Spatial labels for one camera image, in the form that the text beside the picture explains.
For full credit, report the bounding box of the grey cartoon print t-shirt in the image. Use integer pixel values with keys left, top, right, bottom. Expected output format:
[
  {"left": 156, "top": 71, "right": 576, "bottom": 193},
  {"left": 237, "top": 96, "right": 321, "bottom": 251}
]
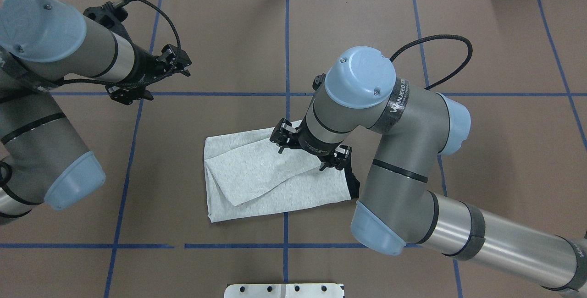
[{"left": 203, "top": 127, "right": 360, "bottom": 223}]

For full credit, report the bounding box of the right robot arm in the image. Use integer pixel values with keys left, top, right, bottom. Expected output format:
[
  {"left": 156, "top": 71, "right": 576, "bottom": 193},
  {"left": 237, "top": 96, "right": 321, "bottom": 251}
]
[{"left": 270, "top": 46, "right": 586, "bottom": 298}]

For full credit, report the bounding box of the brown table mat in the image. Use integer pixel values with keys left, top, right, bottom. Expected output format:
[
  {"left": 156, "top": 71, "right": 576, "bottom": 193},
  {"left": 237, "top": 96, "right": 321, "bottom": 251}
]
[{"left": 1, "top": 0, "right": 586, "bottom": 298}]

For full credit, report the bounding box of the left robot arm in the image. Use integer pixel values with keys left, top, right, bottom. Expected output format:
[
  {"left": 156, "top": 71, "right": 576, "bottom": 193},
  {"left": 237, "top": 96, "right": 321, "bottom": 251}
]
[{"left": 0, "top": 0, "right": 192, "bottom": 225}]

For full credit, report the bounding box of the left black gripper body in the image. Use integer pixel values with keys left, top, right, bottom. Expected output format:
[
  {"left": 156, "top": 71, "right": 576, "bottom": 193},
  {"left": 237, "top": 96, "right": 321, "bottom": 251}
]
[{"left": 133, "top": 50, "right": 172, "bottom": 89}]

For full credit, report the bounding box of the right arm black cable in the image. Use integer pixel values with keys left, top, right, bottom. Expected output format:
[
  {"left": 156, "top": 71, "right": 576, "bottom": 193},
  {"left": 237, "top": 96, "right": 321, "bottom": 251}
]
[{"left": 390, "top": 35, "right": 473, "bottom": 91}]

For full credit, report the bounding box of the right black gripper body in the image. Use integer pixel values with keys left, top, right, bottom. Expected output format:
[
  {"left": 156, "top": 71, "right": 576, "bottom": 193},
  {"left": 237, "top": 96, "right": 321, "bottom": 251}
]
[{"left": 296, "top": 126, "right": 341, "bottom": 156}]

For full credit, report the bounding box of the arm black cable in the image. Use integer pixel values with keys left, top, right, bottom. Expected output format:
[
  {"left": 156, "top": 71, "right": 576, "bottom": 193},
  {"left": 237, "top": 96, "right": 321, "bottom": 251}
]
[
  {"left": 55, "top": 0, "right": 182, "bottom": 85},
  {"left": 390, "top": 35, "right": 473, "bottom": 91}
]

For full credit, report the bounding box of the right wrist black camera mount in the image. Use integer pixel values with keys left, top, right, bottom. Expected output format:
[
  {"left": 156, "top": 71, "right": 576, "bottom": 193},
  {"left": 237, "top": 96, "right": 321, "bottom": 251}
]
[{"left": 312, "top": 73, "right": 326, "bottom": 91}]

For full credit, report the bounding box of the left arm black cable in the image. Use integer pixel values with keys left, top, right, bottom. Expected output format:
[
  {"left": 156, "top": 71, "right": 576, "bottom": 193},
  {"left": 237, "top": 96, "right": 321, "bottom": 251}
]
[{"left": 55, "top": 0, "right": 182, "bottom": 85}]

